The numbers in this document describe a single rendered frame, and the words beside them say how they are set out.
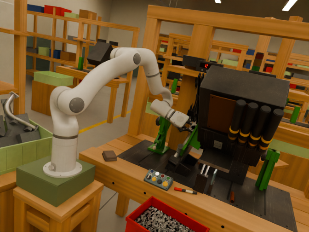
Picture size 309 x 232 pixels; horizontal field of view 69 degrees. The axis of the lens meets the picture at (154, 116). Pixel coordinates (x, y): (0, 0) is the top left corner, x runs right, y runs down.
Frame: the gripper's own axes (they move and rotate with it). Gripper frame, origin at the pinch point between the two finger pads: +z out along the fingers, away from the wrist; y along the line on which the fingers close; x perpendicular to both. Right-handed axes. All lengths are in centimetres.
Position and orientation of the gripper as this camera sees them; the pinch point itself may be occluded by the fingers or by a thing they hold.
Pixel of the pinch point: (191, 128)
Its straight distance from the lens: 148.9
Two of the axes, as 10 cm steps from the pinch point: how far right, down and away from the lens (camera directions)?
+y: 5.9, -7.2, 3.7
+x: 0.1, 4.6, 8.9
